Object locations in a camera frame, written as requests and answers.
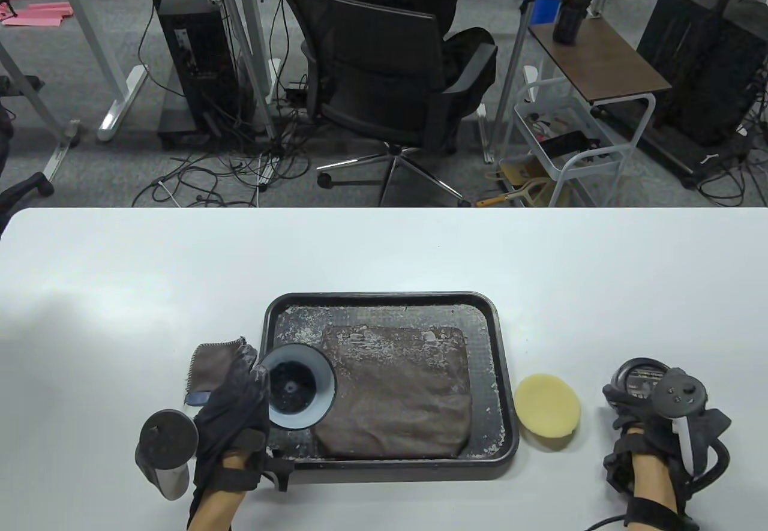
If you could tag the person's left forearm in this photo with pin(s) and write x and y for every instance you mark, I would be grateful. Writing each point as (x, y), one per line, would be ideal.
(216, 510)

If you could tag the black plastic tray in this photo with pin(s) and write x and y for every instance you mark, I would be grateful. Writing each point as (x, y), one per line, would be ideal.
(480, 339)

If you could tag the dark desk with white legs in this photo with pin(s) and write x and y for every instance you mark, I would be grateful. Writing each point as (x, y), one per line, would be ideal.
(90, 33)

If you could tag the black equipment case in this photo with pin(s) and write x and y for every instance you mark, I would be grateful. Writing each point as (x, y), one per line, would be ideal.
(702, 63)

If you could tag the brown microfibre cloth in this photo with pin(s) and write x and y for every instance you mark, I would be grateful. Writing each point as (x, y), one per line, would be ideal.
(213, 363)

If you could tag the white power strip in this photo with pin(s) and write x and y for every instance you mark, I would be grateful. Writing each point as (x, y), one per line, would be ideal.
(267, 171)

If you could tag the blue box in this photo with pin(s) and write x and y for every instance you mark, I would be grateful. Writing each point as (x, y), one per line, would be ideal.
(546, 10)

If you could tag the pink sheets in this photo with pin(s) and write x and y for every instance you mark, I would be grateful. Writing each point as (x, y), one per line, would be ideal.
(36, 15)

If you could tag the black leather care cream jar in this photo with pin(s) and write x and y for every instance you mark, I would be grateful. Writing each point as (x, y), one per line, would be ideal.
(297, 384)

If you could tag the black round jar lid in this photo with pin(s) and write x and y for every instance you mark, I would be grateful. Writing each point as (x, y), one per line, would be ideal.
(639, 375)

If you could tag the flat black device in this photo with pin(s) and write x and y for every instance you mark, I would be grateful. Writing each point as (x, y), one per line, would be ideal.
(567, 144)

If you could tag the white metal trolley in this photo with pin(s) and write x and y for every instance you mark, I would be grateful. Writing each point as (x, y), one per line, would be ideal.
(576, 165)

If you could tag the black mesh office chair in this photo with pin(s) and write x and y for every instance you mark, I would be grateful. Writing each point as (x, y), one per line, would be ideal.
(372, 51)

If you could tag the black round hand tracker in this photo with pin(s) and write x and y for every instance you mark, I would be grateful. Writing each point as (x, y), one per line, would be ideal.
(681, 393)
(168, 435)

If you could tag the black computer tower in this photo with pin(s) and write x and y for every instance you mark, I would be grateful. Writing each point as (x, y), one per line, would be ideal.
(198, 57)

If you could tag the black power adapter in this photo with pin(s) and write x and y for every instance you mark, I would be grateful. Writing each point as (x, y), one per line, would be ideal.
(299, 93)

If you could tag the yellow round sponge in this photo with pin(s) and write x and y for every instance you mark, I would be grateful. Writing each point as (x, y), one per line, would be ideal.
(547, 406)

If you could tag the person's left hand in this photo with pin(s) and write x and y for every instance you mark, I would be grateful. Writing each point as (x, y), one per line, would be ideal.
(234, 411)

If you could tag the white desk leg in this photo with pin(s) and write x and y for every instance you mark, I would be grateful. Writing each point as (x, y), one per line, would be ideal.
(36, 105)

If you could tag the person's right hand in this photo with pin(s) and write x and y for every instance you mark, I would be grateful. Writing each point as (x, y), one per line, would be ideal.
(645, 420)

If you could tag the cardboard box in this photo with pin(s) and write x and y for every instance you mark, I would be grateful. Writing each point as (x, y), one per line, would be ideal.
(540, 177)

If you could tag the person's right forearm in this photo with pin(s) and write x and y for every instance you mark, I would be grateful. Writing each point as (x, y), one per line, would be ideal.
(654, 477)

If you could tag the brown wooden trolley top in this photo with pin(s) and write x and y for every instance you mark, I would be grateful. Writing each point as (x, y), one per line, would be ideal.
(600, 57)

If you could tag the black water bottle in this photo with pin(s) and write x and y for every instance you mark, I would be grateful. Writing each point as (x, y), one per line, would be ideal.
(570, 15)

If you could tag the brown leather bag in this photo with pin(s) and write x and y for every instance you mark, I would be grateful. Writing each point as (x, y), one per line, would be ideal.
(396, 393)

